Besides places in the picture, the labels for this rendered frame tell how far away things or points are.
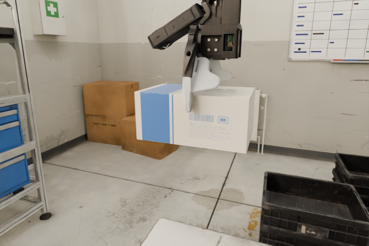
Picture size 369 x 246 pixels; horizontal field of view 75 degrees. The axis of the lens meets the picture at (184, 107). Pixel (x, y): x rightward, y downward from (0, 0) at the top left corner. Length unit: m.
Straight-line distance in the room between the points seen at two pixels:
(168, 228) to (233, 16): 0.61
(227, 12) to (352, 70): 2.68
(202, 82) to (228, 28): 0.09
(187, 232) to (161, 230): 0.08
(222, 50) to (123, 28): 3.19
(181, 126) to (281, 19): 2.63
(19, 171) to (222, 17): 1.76
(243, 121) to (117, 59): 3.29
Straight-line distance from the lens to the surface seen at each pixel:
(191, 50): 0.39
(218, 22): 0.43
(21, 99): 1.87
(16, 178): 1.98
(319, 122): 3.09
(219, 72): 0.49
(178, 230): 0.79
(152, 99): 0.43
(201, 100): 0.39
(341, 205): 1.46
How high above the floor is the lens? 1.21
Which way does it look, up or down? 13 degrees down
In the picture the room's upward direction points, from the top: straight up
